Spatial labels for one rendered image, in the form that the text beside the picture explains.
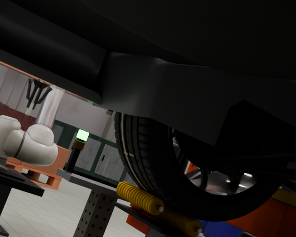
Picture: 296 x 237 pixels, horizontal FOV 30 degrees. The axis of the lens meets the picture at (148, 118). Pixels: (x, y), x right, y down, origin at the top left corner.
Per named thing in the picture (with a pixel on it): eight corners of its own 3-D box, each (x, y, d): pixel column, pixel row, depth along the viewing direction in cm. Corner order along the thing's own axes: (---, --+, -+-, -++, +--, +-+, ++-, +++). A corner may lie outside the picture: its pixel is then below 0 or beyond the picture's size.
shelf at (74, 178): (68, 181, 249) (71, 175, 249) (55, 173, 264) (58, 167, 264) (143, 207, 271) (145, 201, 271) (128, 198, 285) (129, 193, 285)
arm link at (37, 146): (10, 160, 305) (46, 174, 313) (17, 154, 291) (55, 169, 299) (53, 43, 335) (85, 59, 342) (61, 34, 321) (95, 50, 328)
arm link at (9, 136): (-22, 146, 302) (-6, 110, 304) (10, 158, 308) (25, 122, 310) (-20, 150, 287) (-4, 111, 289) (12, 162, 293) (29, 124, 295)
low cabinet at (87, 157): (105, 179, 1101) (119, 145, 1107) (149, 202, 954) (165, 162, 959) (22, 150, 1004) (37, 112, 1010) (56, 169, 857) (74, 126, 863)
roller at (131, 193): (151, 215, 173) (157, 198, 174) (110, 192, 199) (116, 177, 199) (165, 220, 176) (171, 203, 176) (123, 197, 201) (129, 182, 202)
